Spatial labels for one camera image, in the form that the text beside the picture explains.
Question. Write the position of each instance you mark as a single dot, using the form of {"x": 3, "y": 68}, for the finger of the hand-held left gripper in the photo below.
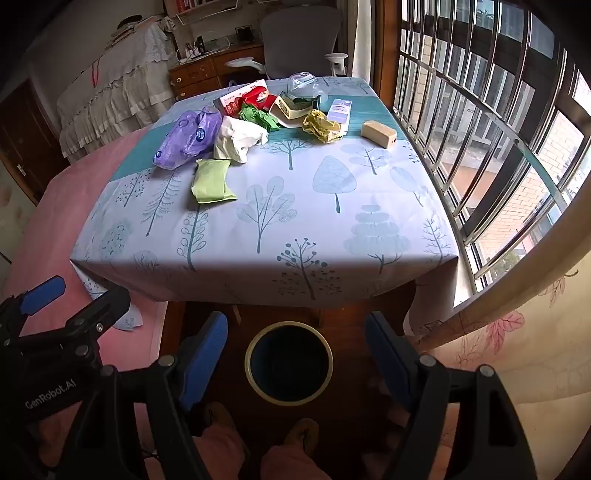
{"x": 104, "y": 309}
{"x": 44, "y": 293}

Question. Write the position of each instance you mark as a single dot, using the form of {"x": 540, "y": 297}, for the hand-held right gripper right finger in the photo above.
{"x": 388, "y": 362}

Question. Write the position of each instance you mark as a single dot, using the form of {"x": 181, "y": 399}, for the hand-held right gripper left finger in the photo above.
{"x": 203, "y": 364}

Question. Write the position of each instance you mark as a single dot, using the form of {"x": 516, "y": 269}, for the blue bin with cream rim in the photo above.
{"x": 288, "y": 364}

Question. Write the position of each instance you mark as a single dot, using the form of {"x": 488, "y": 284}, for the green wrapper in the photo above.
{"x": 258, "y": 117}

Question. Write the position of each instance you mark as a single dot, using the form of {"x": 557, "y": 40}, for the lavender carton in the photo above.
{"x": 339, "y": 115}

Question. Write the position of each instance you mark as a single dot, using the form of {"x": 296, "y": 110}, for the black and gold bag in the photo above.
{"x": 295, "y": 104}

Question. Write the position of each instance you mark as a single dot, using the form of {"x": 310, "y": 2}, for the yellow left slipper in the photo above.
{"x": 220, "y": 413}

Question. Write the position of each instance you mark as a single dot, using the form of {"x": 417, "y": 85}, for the yellow slipper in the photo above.
{"x": 302, "y": 431}
{"x": 220, "y": 413}

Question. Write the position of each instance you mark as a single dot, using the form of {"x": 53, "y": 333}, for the pink bed sheet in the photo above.
{"x": 46, "y": 240}

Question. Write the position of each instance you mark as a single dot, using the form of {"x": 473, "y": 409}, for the person's left leg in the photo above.
{"x": 219, "y": 445}

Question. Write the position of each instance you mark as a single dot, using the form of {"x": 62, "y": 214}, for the person's leg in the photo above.
{"x": 288, "y": 461}
{"x": 219, "y": 445}

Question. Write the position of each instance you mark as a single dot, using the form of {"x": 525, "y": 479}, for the yellow right slipper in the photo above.
{"x": 302, "y": 431}

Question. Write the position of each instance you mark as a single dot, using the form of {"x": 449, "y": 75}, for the person's right leg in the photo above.
{"x": 288, "y": 461}

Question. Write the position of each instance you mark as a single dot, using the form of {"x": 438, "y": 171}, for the pink fringed cloth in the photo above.
{"x": 531, "y": 350}

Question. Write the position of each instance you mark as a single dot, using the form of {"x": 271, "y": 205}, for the wooden door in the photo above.
{"x": 23, "y": 138}

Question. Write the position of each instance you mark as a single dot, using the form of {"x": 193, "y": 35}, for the light green packet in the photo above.
{"x": 210, "y": 182}

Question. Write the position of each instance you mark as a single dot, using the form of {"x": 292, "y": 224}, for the tree print tablecloth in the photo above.
{"x": 295, "y": 221}

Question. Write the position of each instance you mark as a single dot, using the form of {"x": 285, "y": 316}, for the purple plastic package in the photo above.
{"x": 184, "y": 138}

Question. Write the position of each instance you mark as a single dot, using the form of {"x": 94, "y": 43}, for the white crumpled paper bag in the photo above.
{"x": 238, "y": 138}

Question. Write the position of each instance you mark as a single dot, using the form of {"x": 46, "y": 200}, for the white lace cover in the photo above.
{"x": 120, "y": 87}

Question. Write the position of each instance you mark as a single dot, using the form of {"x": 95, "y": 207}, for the beige box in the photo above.
{"x": 378, "y": 133}

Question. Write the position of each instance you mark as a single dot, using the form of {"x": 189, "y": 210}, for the yellow crumpled wrapper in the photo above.
{"x": 321, "y": 127}

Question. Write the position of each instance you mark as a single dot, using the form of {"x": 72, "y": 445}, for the white and pink carton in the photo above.
{"x": 233, "y": 99}

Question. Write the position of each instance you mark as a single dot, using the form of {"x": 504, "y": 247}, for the wooden desk with drawers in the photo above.
{"x": 203, "y": 74}

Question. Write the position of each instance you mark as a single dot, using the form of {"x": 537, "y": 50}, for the white flat paper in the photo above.
{"x": 284, "y": 121}

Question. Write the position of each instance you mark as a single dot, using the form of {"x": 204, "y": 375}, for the metal window grille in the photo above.
{"x": 489, "y": 115}

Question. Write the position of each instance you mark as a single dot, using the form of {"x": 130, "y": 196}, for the clear plastic bag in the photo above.
{"x": 302, "y": 83}

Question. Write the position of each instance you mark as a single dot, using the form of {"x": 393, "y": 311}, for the grey office chair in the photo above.
{"x": 300, "y": 37}

